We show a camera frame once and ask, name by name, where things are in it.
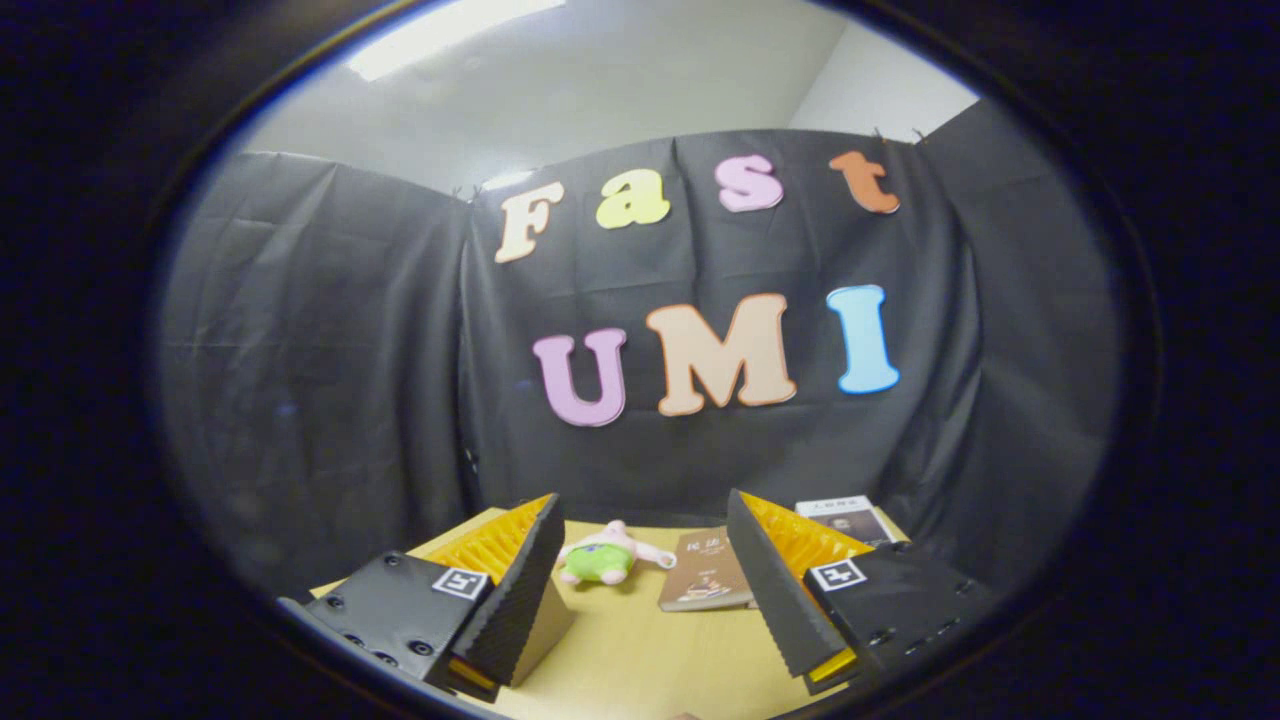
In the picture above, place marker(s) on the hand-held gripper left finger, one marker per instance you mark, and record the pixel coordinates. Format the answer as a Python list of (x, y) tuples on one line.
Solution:
[(520, 590)]

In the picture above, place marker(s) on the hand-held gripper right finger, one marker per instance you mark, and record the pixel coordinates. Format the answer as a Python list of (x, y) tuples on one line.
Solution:
[(775, 590)]

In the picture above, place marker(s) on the brown cover book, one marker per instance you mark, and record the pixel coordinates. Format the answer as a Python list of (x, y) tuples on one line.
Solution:
[(705, 575)]

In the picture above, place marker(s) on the green and pink plush toy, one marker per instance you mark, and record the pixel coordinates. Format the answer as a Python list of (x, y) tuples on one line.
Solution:
[(600, 560)]

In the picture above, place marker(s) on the white book with portrait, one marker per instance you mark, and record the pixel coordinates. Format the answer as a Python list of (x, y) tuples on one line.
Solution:
[(850, 520)]

